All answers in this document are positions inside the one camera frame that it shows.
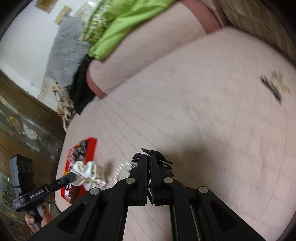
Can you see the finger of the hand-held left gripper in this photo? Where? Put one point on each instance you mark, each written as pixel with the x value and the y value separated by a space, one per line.
pixel 64 179

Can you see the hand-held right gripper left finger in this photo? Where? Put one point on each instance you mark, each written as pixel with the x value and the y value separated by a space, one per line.
pixel 141 178

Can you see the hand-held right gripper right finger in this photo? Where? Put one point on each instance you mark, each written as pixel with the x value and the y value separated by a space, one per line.
pixel 159 183

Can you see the black hair comb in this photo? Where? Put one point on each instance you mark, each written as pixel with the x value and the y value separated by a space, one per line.
pixel 165 162

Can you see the white dotted scrunchie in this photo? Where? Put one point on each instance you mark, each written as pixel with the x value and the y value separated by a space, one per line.
pixel 90 171

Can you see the red gift box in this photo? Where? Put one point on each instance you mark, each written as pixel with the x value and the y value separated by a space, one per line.
pixel 91 143

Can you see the person's left hand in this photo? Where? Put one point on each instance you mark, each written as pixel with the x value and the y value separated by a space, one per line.
pixel 47 216

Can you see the wooden cabinet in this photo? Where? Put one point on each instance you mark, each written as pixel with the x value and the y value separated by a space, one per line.
pixel 34 109

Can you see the floral print cloth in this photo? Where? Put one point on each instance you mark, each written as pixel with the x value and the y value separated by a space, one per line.
pixel 62 102

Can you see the black cloth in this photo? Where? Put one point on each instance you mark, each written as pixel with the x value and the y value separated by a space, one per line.
pixel 79 92

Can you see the grey quilted blanket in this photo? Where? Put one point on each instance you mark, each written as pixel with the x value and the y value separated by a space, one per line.
pixel 67 51

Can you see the pink sofa back cushion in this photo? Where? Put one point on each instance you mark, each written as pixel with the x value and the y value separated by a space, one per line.
pixel 150 46

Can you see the small metal hair clip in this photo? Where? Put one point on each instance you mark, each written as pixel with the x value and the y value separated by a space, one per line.
pixel 272 87

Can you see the lime green cloth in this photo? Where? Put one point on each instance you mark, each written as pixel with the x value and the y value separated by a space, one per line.
pixel 120 30

